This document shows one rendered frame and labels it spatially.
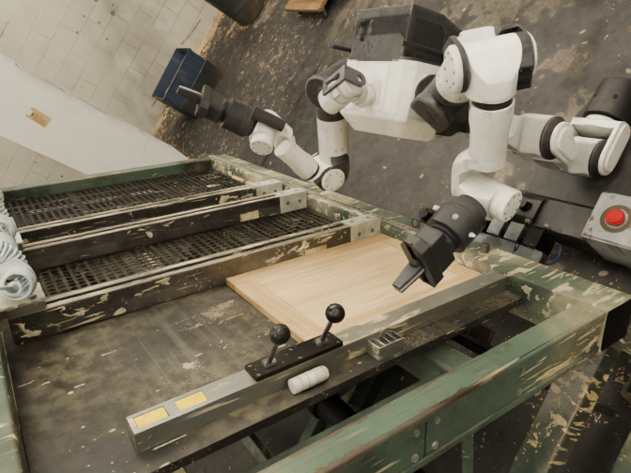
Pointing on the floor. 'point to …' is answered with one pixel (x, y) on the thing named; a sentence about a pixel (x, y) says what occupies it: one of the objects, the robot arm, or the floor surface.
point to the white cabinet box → (71, 126)
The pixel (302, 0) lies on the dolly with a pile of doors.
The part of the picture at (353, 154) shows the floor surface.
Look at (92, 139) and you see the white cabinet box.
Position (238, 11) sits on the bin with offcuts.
